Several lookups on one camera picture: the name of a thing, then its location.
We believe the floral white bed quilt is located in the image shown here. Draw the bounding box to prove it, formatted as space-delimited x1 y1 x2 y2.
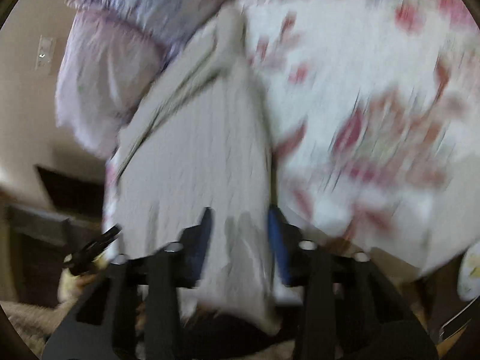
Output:
221 0 479 283

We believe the pink floral left pillow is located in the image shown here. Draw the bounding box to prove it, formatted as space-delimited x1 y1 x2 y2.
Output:
55 10 166 160

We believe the beige cable-knit sweater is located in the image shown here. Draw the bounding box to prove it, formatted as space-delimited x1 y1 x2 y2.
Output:
112 6 279 334

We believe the white wall switch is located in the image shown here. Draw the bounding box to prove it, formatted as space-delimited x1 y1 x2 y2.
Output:
35 36 56 76

